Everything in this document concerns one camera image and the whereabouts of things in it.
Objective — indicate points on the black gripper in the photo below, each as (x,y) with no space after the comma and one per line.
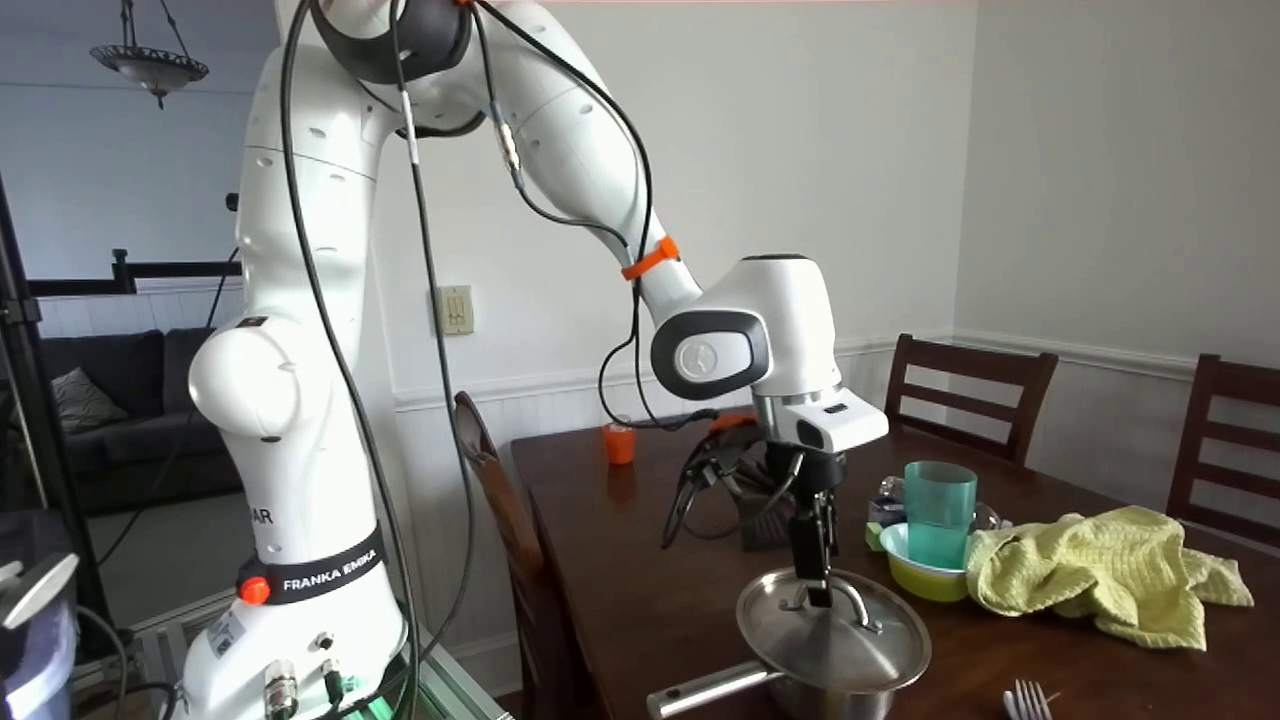
(810,483)

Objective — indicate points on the steel pot lid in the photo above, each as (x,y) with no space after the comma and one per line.
(841,634)

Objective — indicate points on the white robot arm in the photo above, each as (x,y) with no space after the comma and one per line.
(318,621)

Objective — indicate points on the black spatula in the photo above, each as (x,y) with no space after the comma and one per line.
(766,523)

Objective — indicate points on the yellow-green bowl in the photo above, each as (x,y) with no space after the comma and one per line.
(924,581)

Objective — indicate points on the teal plastic cup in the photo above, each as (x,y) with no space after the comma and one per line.
(938,506)

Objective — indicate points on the orange juice bottle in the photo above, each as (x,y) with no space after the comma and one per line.
(618,446)

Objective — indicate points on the dark wooden chair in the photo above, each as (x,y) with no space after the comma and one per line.
(550,656)
(1231,449)
(970,392)

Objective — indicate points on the yellow-green cloth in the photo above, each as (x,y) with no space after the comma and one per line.
(1124,569)

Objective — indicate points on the dark sofa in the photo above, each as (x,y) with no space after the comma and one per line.
(128,428)

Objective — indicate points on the hanging ceiling lamp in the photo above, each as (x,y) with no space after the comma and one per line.
(153,71)

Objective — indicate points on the steel pot with handle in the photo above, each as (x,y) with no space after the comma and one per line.
(796,700)

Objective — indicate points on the white wall switch plate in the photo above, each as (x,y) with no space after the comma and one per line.
(459,315)

